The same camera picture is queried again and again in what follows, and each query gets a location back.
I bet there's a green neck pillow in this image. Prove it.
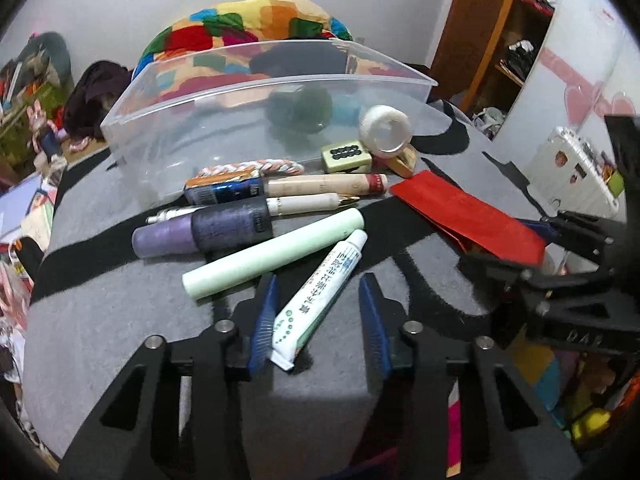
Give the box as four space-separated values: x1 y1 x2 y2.
16 32 72 88

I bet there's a dark green spray bottle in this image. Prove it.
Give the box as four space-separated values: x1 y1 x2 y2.
266 86 332 133

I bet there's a gold small item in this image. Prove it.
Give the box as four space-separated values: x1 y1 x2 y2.
386 144 419 179

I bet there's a colourful patchwork quilt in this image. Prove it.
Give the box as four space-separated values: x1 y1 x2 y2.
131 0 355 101

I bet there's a pink white braided rope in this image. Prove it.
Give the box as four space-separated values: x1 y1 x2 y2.
196 158 306 179

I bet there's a blue card box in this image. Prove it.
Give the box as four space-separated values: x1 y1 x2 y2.
183 171 265 206

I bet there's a pink rabbit toy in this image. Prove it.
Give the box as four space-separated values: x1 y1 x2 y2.
26 100 63 162

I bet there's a black clothing pile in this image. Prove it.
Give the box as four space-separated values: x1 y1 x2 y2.
248 41 348 78

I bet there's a white tape roll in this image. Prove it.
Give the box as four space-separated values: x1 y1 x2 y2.
358 105 413 159

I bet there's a white green ointment tube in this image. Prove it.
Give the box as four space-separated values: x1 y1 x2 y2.
270 230 368 372

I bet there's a blue tape roll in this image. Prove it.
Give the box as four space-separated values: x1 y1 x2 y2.
330 93 362 127

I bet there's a green cluttered storage box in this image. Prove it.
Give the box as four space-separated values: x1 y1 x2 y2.
1 52 70 166

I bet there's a clear plastic storage box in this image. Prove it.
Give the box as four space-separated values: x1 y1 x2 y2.
101 39 438 208

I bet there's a white wardrobe door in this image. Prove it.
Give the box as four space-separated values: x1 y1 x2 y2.
495 0 639 169

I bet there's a purple cosmetic bottle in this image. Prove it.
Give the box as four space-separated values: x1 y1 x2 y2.
131 210 273 259

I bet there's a red pouch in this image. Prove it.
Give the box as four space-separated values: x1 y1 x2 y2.
390 170 546 266

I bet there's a white slim pen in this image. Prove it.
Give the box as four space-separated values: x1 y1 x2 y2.
145 193 360 224

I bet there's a white suitcase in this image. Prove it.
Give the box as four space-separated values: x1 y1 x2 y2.
523 127 620 219

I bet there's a wooden door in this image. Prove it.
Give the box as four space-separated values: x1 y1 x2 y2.
430 0 509 99

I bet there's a pale green tube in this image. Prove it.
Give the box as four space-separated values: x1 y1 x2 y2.
182 209 364 300

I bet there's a dark purple clothing pile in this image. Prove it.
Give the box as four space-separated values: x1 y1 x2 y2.
63 61 132 141

